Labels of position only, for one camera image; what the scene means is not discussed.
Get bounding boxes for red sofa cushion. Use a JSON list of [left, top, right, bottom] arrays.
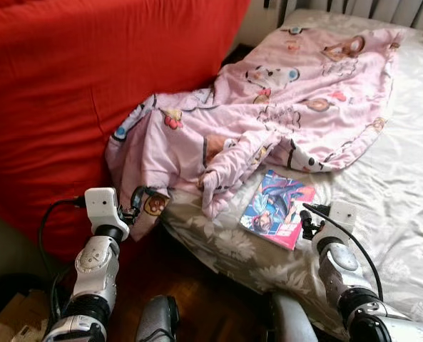
[[0, 0, 251, 261]]

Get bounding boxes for anime cover book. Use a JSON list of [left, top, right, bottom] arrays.
[[240, 169, 316, 250]]

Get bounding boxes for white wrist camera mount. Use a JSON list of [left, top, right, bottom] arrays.
[[325, 201, 357, 239], [84, 187, 130, 239]]

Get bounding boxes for pink cartoon print blanket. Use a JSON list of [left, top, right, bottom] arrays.
[[110, 27, 406, 214]]

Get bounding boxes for grey pleated curtain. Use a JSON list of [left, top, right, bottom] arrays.
[[297, 0, 423, 29]]

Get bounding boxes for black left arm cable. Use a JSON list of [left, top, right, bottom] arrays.
[[38, 196, 87, 314]]

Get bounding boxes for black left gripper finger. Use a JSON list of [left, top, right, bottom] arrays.
[[129, 185, 160, 213]]

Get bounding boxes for brown cardboard box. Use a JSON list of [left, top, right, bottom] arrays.
[[0, 289, 51, 342]]

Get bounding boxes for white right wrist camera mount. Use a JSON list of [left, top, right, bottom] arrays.
[[325, 201, 357, 239]]

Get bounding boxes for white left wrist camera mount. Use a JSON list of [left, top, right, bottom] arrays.
[[84, 187, 130, 239]]

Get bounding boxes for grey robot right leg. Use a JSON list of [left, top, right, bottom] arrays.
[[268, 291, 319, 342]]

